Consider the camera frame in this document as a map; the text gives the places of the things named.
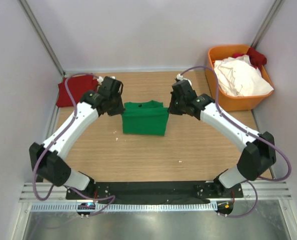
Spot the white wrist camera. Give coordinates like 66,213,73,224
175,73,192,85
97,76,116,84

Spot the right aluminium corner post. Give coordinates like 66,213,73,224
250,0,285,49

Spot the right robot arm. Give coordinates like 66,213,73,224
168,80,276,198

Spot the white slotted cable duct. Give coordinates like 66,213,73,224
31,201,218,213

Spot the aluminium frame rail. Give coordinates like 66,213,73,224
18,180,292,203

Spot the white crumpled t-shirt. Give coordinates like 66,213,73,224
213,54,274,97

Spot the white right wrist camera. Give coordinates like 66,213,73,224
175,73,192,85

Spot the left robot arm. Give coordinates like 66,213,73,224
29,76,125,200

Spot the aluminium corner post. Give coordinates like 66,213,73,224
250,0,285,49
17,0,65,77

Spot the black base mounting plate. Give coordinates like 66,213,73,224
65,180,244,205

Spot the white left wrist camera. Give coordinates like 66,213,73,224
97,76,116,84

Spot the folded red t-shirt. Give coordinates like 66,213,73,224
56,75,99,108

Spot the dark red t-shirt in bin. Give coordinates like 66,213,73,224
232,47,267,71

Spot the left aluminium corner post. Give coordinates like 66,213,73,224
17,0,65,77

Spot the green t-shirt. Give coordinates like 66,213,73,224
121,100,169,136

